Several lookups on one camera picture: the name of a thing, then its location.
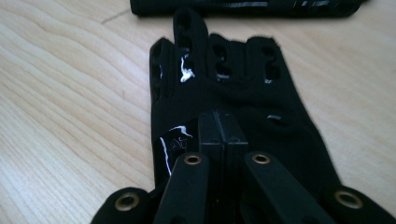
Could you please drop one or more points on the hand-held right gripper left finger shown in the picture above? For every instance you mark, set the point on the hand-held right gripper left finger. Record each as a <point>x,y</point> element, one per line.
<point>214,146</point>

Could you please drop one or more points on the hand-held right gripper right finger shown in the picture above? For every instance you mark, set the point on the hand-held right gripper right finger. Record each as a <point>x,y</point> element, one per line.
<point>235,149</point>

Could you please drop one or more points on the black glove with white marks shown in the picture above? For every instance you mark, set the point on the black glove with white marks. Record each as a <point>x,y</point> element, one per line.
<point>264,99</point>

